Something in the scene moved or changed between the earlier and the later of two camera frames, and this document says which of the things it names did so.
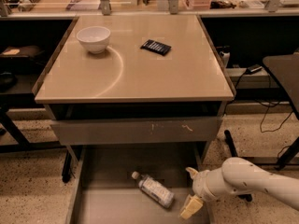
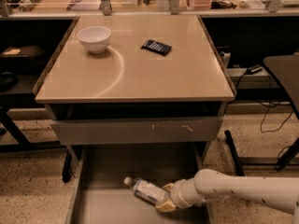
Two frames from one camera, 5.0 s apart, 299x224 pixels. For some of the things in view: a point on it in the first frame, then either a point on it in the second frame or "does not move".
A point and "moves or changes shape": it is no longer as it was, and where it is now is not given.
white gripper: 199,184 -> 177,194
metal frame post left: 105,3 does not move
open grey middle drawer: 105,192 does not move
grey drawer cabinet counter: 135,79 does not move
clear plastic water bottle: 154,189 moves or changes shape
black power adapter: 253,68 does not move
